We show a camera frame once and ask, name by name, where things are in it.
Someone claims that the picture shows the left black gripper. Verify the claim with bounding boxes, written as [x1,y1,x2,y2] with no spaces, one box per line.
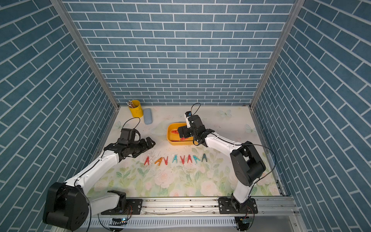
[128,136,156,157]

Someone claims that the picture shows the red clothespin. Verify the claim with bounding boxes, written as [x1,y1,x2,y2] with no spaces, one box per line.
[144,156,150,166]

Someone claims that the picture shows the yellow plastic storage box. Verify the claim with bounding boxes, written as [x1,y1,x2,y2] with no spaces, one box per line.
[167,122,193,146]

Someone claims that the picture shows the grey-green clothespin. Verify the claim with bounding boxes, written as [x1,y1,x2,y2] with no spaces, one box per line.
[202,153,208,162]

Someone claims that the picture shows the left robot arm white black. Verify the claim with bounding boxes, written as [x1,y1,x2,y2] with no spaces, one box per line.
[43,128,156,231]

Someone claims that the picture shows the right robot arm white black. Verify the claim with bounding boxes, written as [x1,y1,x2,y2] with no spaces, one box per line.
[178,111,266,213]

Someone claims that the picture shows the blue-grey fabric case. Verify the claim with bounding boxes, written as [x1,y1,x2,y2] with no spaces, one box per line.
[143,108,153,125]

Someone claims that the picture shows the yellow pen cup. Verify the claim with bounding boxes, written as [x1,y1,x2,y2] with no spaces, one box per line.
[129,100,144,118]

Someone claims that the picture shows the pens in cup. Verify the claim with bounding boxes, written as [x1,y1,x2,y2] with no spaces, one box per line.
[127,101,136,109]

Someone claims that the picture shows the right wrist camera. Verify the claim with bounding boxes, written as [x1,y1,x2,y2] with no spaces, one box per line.
[185,111,192,128]

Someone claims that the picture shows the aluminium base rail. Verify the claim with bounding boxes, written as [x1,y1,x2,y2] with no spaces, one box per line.
[57,196,302,218]

